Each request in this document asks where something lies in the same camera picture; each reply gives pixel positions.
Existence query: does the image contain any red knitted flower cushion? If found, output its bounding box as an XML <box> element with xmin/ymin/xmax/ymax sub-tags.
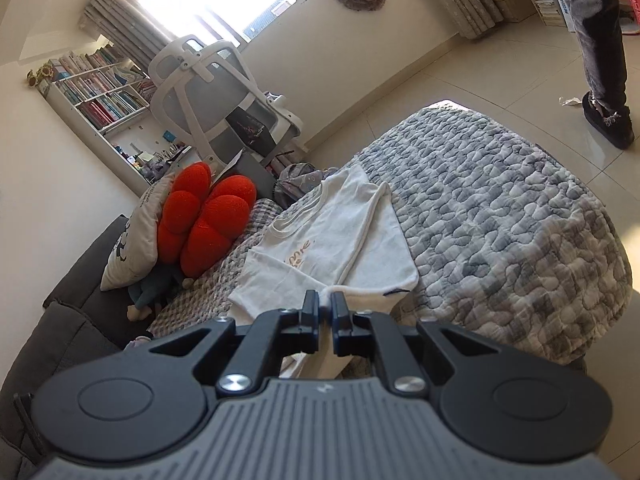
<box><xmin>156</xmin><ymin>162</ymin><xmax>258</xmax><ymax>279</ymax></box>

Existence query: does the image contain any white paper sheet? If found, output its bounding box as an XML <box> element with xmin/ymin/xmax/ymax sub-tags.
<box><xmin>216</xmin><ymin>147</ymin><xmax>246</xmax><ymax>181</ymax></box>

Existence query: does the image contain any dark grey sofa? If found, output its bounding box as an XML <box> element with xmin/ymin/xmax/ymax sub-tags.
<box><xmin>0</xmin><ymin>154</ymin><xmax>277</xmax><ymax>480</ymax></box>

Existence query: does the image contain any beige printed pillow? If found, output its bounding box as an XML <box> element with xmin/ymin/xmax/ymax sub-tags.
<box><xmin>100</xmin><ymin>180</ymin><xmax>174</xmax><ymax>292</ymax></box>

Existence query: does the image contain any blue plush doll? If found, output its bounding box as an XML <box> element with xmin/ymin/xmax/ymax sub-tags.
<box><xmin>125</xmin><ymin>264</ymin><xmax>194</xmax><ymax>322</ymax></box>

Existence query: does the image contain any grey checked quilt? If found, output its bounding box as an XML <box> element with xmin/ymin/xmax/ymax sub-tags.
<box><xmin>149</xmin><ymin>101</ymin><xmax>634</xmax><ymax>380</ymax></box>

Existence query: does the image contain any black printed cloth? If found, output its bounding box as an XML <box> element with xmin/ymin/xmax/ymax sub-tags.
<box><xmin>225</xmin><ymin>105</ymin><xmax>279</xmax><ymax>156</ymax></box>

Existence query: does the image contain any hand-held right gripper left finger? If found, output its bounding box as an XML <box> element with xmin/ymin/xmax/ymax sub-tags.
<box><xmin>149</xmin><ymin>289</ymin><xmax>322</xmax><ymax>396</ymax></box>

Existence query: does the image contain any white office chair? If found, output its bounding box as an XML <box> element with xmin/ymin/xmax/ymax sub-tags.
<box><xmin>148</xmin><ymin>34</ymin><xmax>305</xmax><ymax>162</ymax></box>

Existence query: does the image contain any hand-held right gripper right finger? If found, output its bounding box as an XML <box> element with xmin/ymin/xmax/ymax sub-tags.
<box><xmin>330</xmin><ymin>290</ymin><xmax>502</xmax><ymax>394</ymax></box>

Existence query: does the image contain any grey backpack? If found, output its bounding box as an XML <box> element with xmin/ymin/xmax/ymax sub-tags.
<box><xmin>274</xmin><ymin>162</ymin><xmax>332</xmax><ymax>207</ymax></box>

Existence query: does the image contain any white sweatshirt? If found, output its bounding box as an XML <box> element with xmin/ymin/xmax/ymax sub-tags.
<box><xmin>227</xmin><ymin>165</ymin><xmax>420</xmax><ymax>382</ymax></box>

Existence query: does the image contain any white bookshelf with books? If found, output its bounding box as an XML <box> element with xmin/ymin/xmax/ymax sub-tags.
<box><xmin>27</xmin><ymin>46</ymin><xmax>192</xmax><ymax>184</ymax></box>

